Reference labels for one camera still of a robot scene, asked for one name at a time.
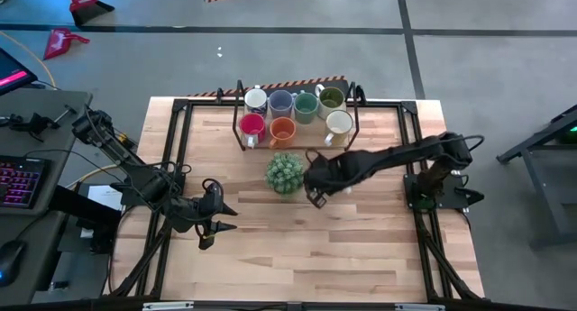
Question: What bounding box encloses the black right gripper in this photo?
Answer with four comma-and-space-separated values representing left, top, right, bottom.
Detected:
304, 152, 357, 209

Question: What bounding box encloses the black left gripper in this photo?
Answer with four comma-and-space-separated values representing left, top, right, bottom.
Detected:
188, 178, 239, 252

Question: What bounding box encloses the yellow mug with white inside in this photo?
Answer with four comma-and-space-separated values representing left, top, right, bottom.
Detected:
323, 109, 354, 148

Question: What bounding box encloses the orange mug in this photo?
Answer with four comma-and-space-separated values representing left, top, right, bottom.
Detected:
269, 116, 298, 150

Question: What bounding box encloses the teal green mug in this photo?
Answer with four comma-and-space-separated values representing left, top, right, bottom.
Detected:
293, 91, 319, 125

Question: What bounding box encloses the olive green mug white handle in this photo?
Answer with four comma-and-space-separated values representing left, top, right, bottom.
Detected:
315, 83, 347, 121

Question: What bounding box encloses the lavender blue mug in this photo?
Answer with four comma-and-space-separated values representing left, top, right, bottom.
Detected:
268, 89, 295, 119

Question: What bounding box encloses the red mug with white handle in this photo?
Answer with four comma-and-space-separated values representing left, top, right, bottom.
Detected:
238, 112, 267, 149

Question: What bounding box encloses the white patterned mug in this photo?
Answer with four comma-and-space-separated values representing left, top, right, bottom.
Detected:
243, 86, 269, 118

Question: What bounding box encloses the green artificial plant ball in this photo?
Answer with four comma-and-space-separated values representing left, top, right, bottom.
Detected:
264, 151, 307, 196

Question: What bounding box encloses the hazard-striped black platform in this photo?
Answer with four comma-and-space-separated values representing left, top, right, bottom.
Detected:
187, 75, 351, 99

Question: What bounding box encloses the white paper sheet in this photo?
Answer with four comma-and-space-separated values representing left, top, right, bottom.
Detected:
87, 184, 124, 212

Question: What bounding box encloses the grey desk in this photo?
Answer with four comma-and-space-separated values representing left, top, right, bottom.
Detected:
0, 89, 95, 306

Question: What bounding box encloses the black backlit keyboard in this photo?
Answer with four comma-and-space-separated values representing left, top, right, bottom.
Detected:
0, 155, 51, 210

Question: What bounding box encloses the black clamp tool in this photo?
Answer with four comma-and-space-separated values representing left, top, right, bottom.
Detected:
0, 104, 78, 143

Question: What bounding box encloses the black computer mouse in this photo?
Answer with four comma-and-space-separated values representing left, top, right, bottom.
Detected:
0, 240, 26, 288

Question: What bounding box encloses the black metal stand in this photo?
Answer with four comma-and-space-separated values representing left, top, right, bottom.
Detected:
495, 104, 577, 252

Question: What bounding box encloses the red dustpan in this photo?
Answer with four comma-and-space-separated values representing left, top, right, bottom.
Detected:
42, 28, 90, 61

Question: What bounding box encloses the red broom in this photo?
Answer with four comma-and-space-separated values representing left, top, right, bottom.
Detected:
53, 0, 115, 26

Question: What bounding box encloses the black tablet screen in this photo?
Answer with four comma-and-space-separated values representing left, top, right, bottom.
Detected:
0, 47, 39, 97

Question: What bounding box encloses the black aluminium table frame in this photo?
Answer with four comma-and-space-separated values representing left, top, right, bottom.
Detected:
107, 98, 486, 311

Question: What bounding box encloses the silver metal bracket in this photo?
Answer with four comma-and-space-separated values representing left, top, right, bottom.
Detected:
394, 303, 446, 311
142, 301, 195, 311

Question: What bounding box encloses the pale yellow cable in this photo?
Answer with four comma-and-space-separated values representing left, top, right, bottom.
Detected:
65, 162, 119, 190

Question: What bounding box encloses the yellow extension cable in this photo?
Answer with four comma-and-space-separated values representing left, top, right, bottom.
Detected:
0, 30, 136, 149

